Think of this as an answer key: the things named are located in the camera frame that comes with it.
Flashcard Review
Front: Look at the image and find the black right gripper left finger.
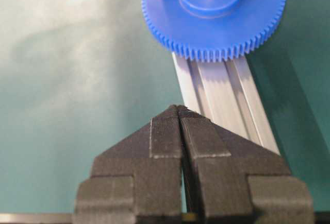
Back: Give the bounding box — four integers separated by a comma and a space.
74, 105, 182, 223

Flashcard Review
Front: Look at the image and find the large blue plastic gear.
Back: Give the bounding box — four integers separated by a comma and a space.
141, 0, 286, 62

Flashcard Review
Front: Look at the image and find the aluminium extrusion rail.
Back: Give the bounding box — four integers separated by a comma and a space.
172, 54, 279, 153

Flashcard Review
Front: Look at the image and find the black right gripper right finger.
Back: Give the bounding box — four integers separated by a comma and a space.
178, 106, 315, 223

